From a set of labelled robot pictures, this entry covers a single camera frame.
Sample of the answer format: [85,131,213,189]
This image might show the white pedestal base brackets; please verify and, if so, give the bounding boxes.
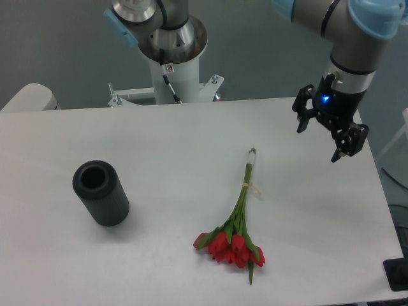
[108,74,225,108]

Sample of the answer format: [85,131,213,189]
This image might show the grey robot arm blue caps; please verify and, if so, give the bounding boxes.
[103,1,407,161]

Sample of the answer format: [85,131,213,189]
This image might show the black cable on floor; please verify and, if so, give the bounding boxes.
[381,168,408,189]

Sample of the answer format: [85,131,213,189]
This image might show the black cable on pedestal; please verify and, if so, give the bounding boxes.
[162,73,183,105]

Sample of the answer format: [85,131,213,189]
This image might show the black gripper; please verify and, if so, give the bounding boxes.
[292,73,369,163]

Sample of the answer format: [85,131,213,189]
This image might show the white chair backrest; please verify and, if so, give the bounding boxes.
[1,83,61,113]

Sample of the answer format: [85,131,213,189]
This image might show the black ribbed cylindrical vase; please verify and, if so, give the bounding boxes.
[72,160,129,227]

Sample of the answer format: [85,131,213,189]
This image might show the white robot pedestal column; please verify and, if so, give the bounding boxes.
[136,18,208,105]

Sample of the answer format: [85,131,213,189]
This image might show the red tulip bouquet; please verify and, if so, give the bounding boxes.
[193,148,266,284]

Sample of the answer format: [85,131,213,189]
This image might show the white frame at right edge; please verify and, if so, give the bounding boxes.
[376,108,407,160]

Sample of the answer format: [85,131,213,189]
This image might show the black device at table corner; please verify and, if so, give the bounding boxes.
[383,258,407,292]

